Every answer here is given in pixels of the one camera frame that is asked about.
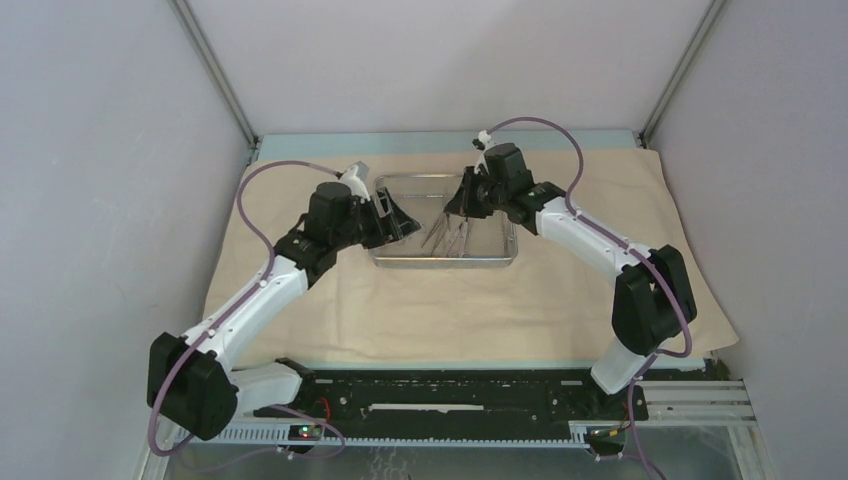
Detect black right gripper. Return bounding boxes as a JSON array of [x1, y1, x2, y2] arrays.
[[445, 167, 508, 220]]

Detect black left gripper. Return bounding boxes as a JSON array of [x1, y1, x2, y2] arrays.
[[332, 188, 420, 251]]

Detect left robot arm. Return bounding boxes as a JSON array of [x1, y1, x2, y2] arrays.
[[147, 162, 421, 444]]

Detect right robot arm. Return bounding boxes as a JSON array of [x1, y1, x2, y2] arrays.
[[444, 130, 697, 418]]

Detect metal surgical forceps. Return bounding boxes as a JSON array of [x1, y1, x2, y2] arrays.
[[420, 216, 471, 258]]

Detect metal surgical instrument tray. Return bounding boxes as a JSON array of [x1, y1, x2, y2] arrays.
[[370, 174, 518, 270]]

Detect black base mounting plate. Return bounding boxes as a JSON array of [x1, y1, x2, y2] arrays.
[[285, 367, 648, 421]]

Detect aluminium frame rail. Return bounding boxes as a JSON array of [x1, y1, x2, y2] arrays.
[[156, 377, 760, 452]]

